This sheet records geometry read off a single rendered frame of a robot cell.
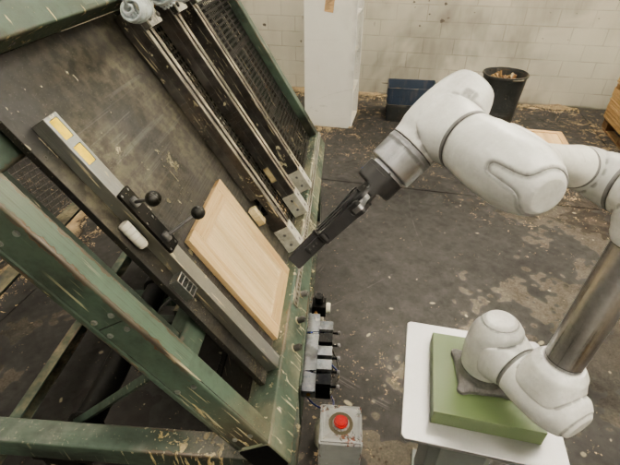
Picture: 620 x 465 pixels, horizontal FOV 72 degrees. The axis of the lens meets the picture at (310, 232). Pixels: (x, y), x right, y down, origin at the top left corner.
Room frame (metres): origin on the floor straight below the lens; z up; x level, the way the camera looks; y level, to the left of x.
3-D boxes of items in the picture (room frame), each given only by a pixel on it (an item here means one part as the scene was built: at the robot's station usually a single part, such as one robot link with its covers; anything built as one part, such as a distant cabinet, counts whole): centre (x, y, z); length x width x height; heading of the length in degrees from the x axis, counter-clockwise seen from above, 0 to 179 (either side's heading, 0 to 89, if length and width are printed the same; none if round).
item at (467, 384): (0.92, -0.59, 0.84); 0.22 x 0.18 x 0.06; 172
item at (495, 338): (0.89, -0.59, 0.98); 0.18 x 0.16 x 0.22; 25
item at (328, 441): (0.65, -0.09, 0.84); 0.12 x 0.12 x 0.18; 86
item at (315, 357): (1.10, -0.05, 0.69); 0.50 x 0.14 x 0.24; 176
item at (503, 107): (5.12, -2.28, 0.33); 0.52 x 0.51 x 0.65; 167
